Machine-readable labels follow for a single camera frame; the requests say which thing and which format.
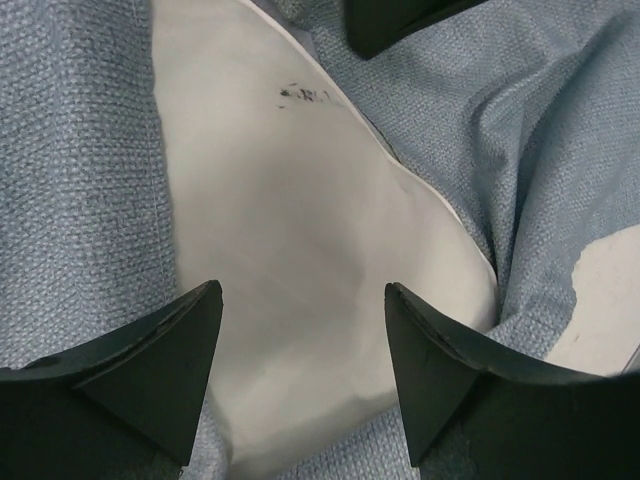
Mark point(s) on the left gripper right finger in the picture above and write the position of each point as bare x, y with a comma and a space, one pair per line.
519, 417

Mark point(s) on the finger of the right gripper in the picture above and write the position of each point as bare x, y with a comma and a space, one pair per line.
373, 26

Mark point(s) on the grey-blue pillowcase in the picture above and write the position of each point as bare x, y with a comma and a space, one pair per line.
522, 115

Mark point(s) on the white pillow yellow trim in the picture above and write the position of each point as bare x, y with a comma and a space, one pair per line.
282, 193

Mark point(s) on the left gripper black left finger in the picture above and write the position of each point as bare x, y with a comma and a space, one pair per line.
125, 405

